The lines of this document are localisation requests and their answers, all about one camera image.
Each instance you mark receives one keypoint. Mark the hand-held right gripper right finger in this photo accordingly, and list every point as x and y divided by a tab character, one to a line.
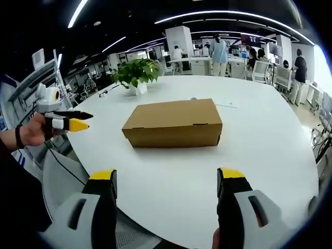
241	212

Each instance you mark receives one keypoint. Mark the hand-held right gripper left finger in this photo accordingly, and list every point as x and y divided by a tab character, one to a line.
85	215

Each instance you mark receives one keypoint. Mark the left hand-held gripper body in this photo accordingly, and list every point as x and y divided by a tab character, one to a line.
48	99

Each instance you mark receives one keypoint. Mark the brown cardboard shoe box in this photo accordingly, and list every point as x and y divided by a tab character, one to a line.
172	124

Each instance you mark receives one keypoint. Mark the person's left hand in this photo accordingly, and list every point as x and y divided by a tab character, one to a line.
35	131

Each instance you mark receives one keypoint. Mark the person's right hand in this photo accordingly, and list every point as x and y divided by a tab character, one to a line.
216	240

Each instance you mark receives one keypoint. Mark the small white desk gadget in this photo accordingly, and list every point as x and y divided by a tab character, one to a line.
102	94

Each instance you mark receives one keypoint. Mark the black wristband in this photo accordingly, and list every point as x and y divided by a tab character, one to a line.
18	136

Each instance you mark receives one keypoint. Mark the green potted plant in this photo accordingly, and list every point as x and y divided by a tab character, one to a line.
136	72

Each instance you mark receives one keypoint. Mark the white paper sheet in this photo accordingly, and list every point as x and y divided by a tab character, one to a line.
227	103

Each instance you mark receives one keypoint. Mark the white square pillar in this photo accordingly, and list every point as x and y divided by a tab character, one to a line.
179	41

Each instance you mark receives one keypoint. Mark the white mesh office chair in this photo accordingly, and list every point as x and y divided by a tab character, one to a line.
260	71
284	77

